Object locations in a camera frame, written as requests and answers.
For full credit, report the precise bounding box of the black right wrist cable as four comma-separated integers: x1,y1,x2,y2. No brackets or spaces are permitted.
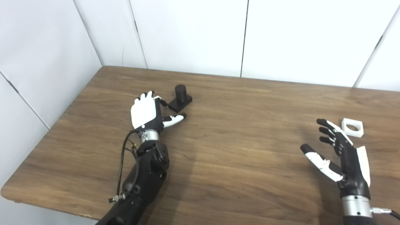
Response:
371,207,400,220

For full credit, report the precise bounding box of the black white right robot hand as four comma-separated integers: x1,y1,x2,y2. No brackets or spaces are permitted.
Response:
300,118,371,200

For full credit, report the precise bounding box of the thin left arm wire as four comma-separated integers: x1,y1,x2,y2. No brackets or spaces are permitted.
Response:
123,143,140,166

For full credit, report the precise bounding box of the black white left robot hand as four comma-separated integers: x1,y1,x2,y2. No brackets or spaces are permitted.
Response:
130,91,187,132

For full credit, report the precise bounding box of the white square piece with hole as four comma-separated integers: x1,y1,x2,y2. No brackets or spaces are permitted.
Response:
341,118,364,138

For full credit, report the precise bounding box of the black peg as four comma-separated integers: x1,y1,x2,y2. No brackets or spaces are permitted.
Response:
168,85,193,113

